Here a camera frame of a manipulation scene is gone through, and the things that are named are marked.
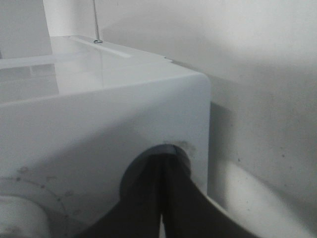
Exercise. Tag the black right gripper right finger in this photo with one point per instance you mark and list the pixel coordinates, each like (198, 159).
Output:
(188, 213)

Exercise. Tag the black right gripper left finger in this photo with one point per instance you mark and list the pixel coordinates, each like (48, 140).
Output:
(137, 214)

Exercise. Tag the white microwave oven body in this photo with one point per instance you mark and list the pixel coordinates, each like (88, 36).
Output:
(71, 122)

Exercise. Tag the lower white timer knob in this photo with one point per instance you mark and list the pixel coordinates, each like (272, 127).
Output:
(22, 218)

